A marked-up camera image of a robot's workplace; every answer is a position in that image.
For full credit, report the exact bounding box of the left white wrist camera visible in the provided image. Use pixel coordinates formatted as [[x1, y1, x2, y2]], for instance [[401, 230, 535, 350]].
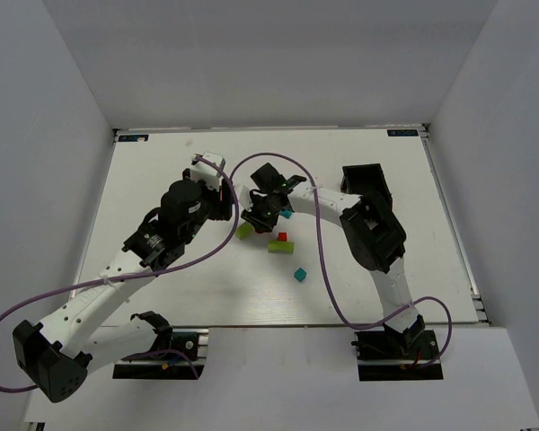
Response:
[[190, 152, 225, 191]]

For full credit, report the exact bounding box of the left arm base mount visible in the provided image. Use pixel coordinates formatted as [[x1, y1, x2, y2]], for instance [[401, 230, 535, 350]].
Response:
[[112, 329, 209, 381]]

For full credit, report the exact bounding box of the right blue corner label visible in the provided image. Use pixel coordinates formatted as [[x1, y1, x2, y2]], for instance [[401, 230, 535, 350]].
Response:
[[387, 129, 419, 137]]

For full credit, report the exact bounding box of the teal cube block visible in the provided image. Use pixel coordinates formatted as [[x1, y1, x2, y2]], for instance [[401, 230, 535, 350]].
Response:
[[293, 268, 307, 283]]

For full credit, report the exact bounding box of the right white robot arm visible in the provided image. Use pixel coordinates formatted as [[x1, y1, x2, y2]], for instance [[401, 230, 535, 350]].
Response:
[[242, 163, 425, 354]]

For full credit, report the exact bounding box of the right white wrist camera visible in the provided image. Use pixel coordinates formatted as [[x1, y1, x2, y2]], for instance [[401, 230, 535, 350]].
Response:
[[235, 185, 252, 211]]

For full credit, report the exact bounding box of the left blue corner label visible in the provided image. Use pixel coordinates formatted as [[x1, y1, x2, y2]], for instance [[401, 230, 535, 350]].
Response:
[[118, 134, 149, 142]]

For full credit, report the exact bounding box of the teal arch block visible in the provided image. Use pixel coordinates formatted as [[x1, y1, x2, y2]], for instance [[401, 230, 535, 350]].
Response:
[[280, 209, 293, 219]]

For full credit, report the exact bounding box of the purple cable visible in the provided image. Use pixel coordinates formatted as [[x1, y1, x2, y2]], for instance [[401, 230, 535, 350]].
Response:
[[227, 152, 453, 369], [0, 154, 237, 391]]

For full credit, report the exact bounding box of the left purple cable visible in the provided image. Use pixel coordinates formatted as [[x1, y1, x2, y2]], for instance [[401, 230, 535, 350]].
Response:
[[0, 154, 237, 391]]

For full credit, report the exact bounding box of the black plastic bin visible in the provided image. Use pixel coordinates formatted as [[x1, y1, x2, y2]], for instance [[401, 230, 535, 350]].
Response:
[[340, 163, 393, 206]]

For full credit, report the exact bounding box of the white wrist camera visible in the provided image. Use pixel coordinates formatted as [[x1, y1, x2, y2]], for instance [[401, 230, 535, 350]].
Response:
[[190, 152, 225, 191], [235, 185, 252, 211]]

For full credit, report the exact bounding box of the blue corner label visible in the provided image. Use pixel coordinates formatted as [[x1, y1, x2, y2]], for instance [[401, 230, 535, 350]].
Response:
[[118, 134, 149, 142], [387, 129, 419, 137]]

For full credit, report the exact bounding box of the long green block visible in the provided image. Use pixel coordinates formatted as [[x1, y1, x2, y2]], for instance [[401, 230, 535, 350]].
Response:
[[267, 240, 295, 255]]

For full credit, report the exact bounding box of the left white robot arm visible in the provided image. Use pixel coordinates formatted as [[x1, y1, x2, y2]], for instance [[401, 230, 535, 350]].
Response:
[[13, 162, 233, 403]]

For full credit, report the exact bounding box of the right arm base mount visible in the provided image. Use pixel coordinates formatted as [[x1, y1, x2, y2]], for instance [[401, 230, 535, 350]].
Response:
[[351, 330, 444, 382]]

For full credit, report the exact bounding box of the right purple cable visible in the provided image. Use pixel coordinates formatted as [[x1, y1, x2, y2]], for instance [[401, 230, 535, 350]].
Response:
[[227, 152, 453, 369]]

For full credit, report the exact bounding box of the flat green block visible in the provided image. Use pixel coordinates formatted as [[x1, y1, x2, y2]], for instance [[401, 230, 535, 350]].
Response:
[[234, 222, 255, 241]]

